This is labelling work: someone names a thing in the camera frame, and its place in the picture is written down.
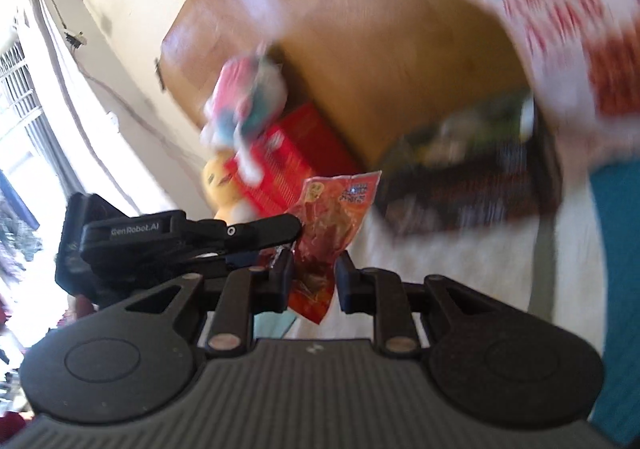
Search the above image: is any red snack packet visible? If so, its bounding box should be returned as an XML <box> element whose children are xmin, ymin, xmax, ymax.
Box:
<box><xmin>287</xmin><ymin>170</ymin><xmax>383</xmax><ymax>326</ymax></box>

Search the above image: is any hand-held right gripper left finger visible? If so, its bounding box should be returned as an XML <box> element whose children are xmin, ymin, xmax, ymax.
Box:
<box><xmin>125</xmin><ymin>249</ymin><xmax>297</xmax><ymax>356</ymax></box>

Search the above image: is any yellow plush toy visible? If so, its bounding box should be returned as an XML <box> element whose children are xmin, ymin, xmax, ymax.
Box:
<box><xmin>200</xmin><ymin>152</ymin><xmax>261</xmax><ymax>225</ymax></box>

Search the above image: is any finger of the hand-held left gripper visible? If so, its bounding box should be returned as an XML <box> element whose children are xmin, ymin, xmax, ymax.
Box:
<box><xmin>186</xmin><ymin>213</ymin><xmax>304</xmax><ymax>261</ymax></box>

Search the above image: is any teal patterned blanket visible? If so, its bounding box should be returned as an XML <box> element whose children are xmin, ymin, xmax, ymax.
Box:
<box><xmin>585</xmin><ymin>156</ymin><xmax>640</xmax><ymax>449</ymax></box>

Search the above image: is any white patterned bedsheet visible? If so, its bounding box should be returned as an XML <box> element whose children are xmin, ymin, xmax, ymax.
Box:
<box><xmin>280</xmin><ymin>199</ymin><xmax>608</xmax><ymax>355</ymax></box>

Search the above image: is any red cardboard box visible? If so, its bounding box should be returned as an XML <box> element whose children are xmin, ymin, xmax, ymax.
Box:
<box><xmin>222</xmin><ymin>102</ymin><xmax>361</xmax><ymax>220</ymax></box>

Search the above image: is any black cardboard box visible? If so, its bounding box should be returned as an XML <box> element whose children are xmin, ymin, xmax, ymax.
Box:
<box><xmin>372</xmin><ymin>89</ymin><xmax>563</xmax><ymax>242</ymax></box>

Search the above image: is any white pink teal plush toy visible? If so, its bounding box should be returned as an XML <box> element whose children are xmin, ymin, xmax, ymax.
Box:
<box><xmin>199</xmin><ymin>46</ymin><xmax>291</xmax><ymax>182</ymax></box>

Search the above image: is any large white red-print snack bag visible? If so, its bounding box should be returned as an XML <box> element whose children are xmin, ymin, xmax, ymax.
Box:
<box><xmin>442</xmin><ymin>0</ymin><xmax>640</xmax><ymax>122</ymax></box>

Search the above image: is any wall cable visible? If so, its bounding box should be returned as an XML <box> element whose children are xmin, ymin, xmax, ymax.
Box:
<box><xmin>22</xmin><ymin>0</ymin><xmax>211</xmax><ymax>180</ymax></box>

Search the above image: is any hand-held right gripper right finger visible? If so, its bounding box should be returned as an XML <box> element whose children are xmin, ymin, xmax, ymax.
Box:
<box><xmin>334</xmin><ymin>251</ymin><xmax>507</xmax><ymax>357</ymax></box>

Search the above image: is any large cardboard box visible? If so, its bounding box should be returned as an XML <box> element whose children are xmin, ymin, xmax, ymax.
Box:
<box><xmin>155</xmin><ymin>0</ymin><xmax>551</xmax><ymax>170</ymax></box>

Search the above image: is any window grille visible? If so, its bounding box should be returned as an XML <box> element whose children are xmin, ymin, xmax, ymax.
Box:
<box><xmin>0</xmin><ymin>36</ymin><xmax>76</xmax><ymax>230</ymax></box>

